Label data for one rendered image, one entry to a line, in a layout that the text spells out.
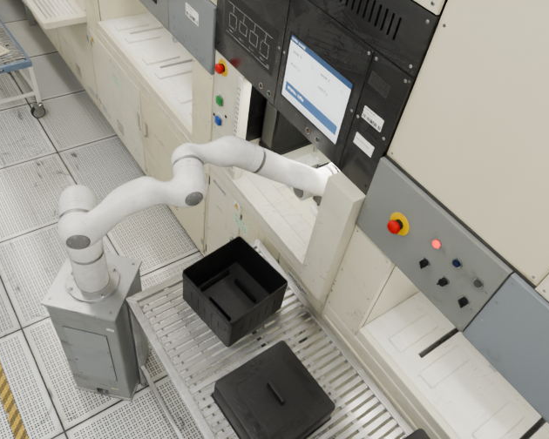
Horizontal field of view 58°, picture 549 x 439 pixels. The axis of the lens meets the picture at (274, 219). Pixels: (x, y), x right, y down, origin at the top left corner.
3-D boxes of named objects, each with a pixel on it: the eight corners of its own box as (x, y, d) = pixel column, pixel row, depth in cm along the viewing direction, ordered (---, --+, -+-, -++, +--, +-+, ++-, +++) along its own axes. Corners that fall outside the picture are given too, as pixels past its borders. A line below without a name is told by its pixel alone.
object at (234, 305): (236, 260, 204) (240, 234, 192) (282, 307, 193) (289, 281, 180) (180, 297, 190) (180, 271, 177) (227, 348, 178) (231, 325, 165)
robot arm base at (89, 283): (57, 295, 183) (47, 266, 169) (79, 256, 196) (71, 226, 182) (107, 307, 183) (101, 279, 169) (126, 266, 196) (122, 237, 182)
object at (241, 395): (209, 395, 167) (211, 378, 157) (279, 350, 181) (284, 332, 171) (261, 473, 153) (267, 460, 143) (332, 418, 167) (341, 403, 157)
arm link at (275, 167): (280, 150, 153) (346, 179, 171) (253, 145, 166) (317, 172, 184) (269, 178, 153) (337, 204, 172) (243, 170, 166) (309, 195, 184)
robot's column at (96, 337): (74, 388, 237) (39, 303, 180) (98, 336, 255) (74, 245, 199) (132, 401, 236) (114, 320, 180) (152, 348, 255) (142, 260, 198)
